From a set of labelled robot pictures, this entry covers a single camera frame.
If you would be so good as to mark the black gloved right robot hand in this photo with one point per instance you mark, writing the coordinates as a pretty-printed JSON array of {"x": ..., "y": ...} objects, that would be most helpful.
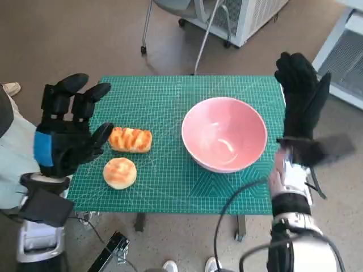
[{"x": 300, "y": 96}]

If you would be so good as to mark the bare left hand blue tape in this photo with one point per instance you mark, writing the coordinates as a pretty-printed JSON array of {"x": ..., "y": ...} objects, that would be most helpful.
[{"x": 65, "y": 141}]

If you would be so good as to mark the round toy bread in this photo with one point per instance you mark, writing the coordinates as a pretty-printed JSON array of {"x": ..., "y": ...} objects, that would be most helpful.
[{"x": 119, "y": 173}]

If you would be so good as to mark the oblong braided toy bread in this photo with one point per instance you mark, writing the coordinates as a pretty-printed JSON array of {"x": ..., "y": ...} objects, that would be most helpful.
[{"x": 130, "y": 140}]

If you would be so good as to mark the pink bowl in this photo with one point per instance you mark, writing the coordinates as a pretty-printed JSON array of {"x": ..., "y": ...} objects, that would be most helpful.
[{"x": 224, "y": 127}]

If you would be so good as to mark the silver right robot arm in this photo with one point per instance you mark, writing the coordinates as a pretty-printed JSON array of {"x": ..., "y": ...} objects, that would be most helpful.
[{"x": 292, "y": 204}]

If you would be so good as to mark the white cabinet with mesh panel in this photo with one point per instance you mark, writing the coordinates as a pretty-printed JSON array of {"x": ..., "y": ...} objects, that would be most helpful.
[{"x": 340, "y": 56}]

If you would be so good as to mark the white louvred unit on casters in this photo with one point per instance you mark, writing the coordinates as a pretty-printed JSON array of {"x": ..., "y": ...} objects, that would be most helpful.
[{"x": 255, "y": 17}]

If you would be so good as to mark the black table leg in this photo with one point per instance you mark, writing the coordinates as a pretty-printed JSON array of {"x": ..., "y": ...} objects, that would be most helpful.
[
  {"x": 240, "y": 226},
  {"x": 140, "y": 222}
]

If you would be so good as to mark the green cutting mat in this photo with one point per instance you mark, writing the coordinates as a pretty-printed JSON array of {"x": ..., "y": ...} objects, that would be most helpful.
[{"x": 170, "y": 99}]

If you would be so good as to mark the black metal stand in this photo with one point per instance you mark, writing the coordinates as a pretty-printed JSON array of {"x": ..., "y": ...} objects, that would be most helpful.
[{"x": 107, "y": 252}]

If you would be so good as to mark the grey chair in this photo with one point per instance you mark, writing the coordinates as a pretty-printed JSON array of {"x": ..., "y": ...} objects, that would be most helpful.
[{"x": 175, "y": 7}]

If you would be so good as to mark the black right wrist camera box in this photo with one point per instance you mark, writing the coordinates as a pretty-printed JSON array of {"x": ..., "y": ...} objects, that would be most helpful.
[{"x": 326, "y": 150}]

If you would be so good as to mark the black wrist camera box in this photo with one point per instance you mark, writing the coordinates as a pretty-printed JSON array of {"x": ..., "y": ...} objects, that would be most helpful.
[
  {"x": 326, "y": 150},
  {"x": 45, "y": 208}
]

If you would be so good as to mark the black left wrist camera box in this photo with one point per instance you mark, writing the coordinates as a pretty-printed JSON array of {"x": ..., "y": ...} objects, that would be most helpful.
[{"x": 45, "y": 208}]

